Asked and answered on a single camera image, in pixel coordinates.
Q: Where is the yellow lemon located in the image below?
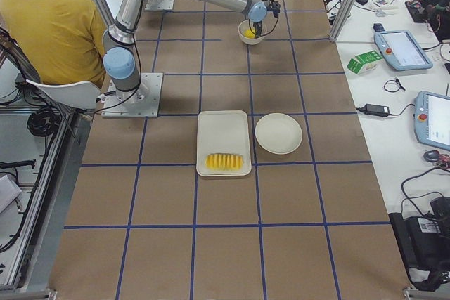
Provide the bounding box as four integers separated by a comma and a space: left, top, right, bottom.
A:
242, 29, 256, 39

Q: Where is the white ceramic bowl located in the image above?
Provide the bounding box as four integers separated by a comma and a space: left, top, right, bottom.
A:
238, 20, 266, 46

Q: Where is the white round plate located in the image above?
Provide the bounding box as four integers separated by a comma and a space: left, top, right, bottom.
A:
255, 113, 303, 155

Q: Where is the white rectangular tray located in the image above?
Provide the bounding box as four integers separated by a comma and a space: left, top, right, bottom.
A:
196, 110, 252, 177

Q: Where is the green white carton box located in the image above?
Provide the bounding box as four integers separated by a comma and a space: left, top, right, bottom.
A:
347, 50, 383, 74

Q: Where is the black power adapter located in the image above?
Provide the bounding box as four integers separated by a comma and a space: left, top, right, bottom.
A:
356, 103, 390, 117

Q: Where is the sliced yellow fruit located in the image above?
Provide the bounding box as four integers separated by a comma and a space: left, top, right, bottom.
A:
205, 153, 243, 171

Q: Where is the upper blue teach pendant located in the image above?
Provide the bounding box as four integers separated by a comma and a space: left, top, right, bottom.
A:
373, 30, 433, 71

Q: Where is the blue teach pendant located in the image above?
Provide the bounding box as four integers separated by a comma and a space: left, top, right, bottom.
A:
414, 91, 450, 150
373, 30, 433, 71

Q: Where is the white chair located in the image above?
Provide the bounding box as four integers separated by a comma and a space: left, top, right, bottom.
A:
26, 79, 101, 117

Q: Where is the lower blue teach pendant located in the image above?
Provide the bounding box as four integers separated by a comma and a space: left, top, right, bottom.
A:
414, 91, 450, 150

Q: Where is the person in yellow shirt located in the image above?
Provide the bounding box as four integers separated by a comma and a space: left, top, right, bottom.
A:
1, 0, 105, 87

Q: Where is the black case bottom right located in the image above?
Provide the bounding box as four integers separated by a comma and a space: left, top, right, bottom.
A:
389, 197, 449, 292

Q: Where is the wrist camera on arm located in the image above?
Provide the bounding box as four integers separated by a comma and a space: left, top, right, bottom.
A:
266, 0, 281, 18

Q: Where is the small black looped cable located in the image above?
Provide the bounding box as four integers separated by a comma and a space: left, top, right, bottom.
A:
383, 77, 406, 92

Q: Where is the coiled black cable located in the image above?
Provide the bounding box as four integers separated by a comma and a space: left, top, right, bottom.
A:
27, 107, 61, 138

